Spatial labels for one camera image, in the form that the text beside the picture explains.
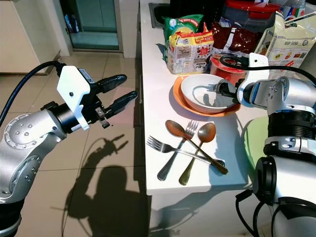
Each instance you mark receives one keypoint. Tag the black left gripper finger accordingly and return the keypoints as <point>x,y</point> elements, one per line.
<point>112,83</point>
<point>122,103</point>

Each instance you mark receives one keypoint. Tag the white ceramic bowl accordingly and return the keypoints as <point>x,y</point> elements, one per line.
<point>197,94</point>

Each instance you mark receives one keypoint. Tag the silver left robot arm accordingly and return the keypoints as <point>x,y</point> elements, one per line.
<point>24,153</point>

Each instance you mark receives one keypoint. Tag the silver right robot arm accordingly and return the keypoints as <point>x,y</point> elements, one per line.
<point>289,148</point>

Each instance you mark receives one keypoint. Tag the red bowl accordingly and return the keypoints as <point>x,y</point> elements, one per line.
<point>222,74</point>

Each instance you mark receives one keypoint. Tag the orange plate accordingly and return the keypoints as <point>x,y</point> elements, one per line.
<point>178,98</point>

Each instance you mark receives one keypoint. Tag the yellow instant noodle multipack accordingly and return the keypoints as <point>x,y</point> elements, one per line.
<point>188,52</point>

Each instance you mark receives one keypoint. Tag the dark red food packet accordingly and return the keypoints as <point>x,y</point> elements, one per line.
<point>237,39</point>

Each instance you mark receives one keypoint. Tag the green plate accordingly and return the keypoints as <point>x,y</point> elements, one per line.
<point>256,143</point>

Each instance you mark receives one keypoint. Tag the glass door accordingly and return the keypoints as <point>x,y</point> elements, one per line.
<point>94,24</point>

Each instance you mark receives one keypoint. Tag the silver metal fork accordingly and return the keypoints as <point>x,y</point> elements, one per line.
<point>174,154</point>
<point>187,153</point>

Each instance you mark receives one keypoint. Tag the white printed carton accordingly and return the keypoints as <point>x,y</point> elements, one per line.
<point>289,47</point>

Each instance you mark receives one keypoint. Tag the green snack packet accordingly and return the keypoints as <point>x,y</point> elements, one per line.
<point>177,23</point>

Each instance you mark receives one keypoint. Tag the steel kitchen sink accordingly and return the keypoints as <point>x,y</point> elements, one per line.
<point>158,17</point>

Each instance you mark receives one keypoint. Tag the red lidded plastic container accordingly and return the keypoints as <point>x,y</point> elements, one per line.
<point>252,7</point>

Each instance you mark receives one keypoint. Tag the plastic bottle with label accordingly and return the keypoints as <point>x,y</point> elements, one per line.
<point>295,7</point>

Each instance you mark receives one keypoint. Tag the white counter cabinet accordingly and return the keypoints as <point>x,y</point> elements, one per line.
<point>177,212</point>

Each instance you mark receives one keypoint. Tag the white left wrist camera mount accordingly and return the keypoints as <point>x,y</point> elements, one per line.
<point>74,94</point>

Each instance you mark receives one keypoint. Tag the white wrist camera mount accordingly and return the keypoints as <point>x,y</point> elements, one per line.
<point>74,94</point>
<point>259,63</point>

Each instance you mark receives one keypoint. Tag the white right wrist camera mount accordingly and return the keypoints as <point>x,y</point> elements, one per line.
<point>259,63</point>

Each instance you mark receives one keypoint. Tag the white wall cabinet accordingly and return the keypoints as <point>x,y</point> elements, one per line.
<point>27,34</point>

